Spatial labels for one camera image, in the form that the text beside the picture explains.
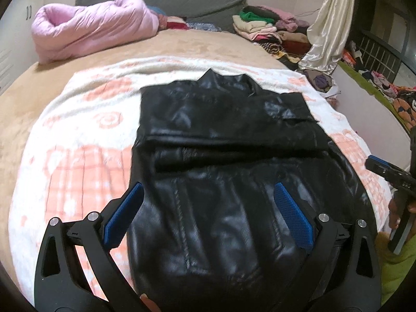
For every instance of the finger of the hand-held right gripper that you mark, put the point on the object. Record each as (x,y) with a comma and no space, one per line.
(379,161)
(378,170)

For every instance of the cream satin curtain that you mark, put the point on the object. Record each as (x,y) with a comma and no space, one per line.
(328,29)

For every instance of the grey headboard cushion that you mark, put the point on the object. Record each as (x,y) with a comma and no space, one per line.
(195,3)

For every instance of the green ledge cover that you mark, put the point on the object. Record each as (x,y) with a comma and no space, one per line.
(367,84)

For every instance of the bed with tan plush sheet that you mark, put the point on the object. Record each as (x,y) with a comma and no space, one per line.
(130,48)

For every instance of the white orange bear print blanket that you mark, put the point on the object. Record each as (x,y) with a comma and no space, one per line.
(81,156)

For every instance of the dark red cloth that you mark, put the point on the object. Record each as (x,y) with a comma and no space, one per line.
(177,22)

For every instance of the pile of folded clothes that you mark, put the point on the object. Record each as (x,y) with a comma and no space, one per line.
(269,32)

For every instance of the teal cloth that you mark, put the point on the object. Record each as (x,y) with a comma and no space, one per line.
(158,10)

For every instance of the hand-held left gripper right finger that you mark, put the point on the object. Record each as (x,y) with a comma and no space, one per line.
(292,217)

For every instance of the person's left hand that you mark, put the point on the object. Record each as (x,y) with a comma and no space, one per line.
(148,304)

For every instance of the white wardrobe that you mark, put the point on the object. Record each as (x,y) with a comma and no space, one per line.
(13,39)

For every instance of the black metal window grille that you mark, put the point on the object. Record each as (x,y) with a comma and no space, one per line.
(380,55)

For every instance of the pink quilt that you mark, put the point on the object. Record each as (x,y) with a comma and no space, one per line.
(91,29)

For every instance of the white bag of clothes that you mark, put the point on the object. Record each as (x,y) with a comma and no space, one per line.
(320,83)

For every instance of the person's green clothing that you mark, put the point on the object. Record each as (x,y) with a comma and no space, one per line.
(398,273)

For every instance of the heap of colourful clothes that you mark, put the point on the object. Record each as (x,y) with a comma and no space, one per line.
(399,99)

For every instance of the blue patterned cloth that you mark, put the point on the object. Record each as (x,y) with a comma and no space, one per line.
(200,26)

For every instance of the black leather jacket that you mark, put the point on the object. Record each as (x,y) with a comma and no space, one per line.
(211,221)

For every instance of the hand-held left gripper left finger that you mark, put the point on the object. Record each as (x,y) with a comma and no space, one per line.
(125,214)

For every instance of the person's right hand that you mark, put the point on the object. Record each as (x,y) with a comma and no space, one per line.
(394,213)

